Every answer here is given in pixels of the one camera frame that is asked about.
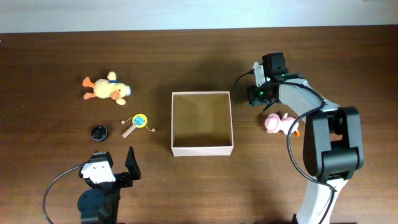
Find pink pig toy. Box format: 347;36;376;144
264;113;295;135

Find white cardboard box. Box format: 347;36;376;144
171;91;234;157

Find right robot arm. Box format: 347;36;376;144
248;52;364;223

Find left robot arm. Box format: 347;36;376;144
77;147;141;224

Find black round cap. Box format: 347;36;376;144
91;125;108;141

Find yellow rattle drum toy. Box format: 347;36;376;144
121;113;156;138

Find yellow plush duck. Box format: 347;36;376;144
82;72;132;106

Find right black cable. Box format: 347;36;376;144
233;70;337;224

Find black cable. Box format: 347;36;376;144
42;164;86;224
233;70;337;224

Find left black cable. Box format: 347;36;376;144
42;164;86;224

